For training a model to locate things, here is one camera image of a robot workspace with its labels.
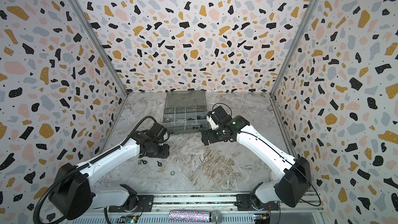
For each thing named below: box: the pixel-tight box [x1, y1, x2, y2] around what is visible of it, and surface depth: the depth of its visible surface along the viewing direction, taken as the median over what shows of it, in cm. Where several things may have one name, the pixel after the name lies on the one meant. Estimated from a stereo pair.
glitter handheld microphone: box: [168, 210, 224, 224], surface depth 69 cm
